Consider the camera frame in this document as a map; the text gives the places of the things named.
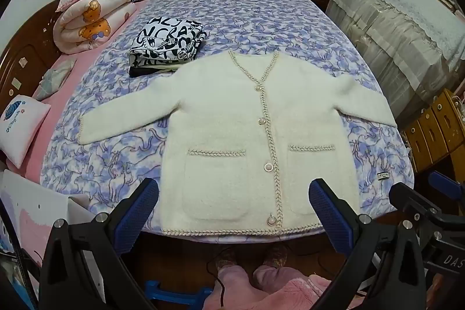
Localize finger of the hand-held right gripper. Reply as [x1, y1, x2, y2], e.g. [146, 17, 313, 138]
[388, 182, 465, 241]
[428, 171, 465, 192]

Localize black cable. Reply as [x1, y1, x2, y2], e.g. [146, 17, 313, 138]
[205, 248, 226, 310]

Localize pink bed sheet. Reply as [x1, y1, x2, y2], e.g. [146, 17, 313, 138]
[7, 1, 146, 183]

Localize white fluffy cardigan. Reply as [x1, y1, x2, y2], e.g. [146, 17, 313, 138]
[78, 50, 397, 236]

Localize patterned slipper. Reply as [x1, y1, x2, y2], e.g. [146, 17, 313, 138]
[214, 252, 241, 275]
[262, 245, 288, 269]

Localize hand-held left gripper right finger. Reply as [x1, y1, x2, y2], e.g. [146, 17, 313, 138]
[308, 178, 427, 310]

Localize grey plaid pillow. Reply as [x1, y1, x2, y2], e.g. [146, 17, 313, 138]
[32, 57, 78, 102]

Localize purple cat print blanket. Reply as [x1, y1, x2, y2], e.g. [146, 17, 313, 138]
[39, 0, 415, 245]

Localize lace covered furniture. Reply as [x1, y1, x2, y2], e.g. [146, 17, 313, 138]
[325, 0, 465, 111]

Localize wooden headboard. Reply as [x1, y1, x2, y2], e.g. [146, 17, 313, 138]
[0, 0, 64, 107]

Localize blue plastic stool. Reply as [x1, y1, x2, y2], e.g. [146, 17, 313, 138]
[144, 280, 213, 310]

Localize person's pink pajama legs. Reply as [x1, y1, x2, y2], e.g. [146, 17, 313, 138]
[203, 264, 364, 310]

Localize yellow wooden drawer cabinet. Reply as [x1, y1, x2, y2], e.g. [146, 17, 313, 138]
[403, 88, 465, 173]

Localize white embroidered pillow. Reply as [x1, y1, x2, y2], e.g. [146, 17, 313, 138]
[0, 94, 51, 170]

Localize rolled pink bear quilt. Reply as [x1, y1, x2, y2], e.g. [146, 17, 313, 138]
[53, 0, 137, 54]

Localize black folded garment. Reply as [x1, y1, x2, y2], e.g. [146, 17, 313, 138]
[130, 66, 182, 79]

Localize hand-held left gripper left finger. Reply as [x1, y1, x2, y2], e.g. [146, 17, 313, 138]
[38, 177, 160, 310]

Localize black and white printed garment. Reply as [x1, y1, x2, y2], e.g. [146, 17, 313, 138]
[129, 17, 207, 73]

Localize white and pink carton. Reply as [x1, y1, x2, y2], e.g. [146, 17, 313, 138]
[0, 168, 95, 260]

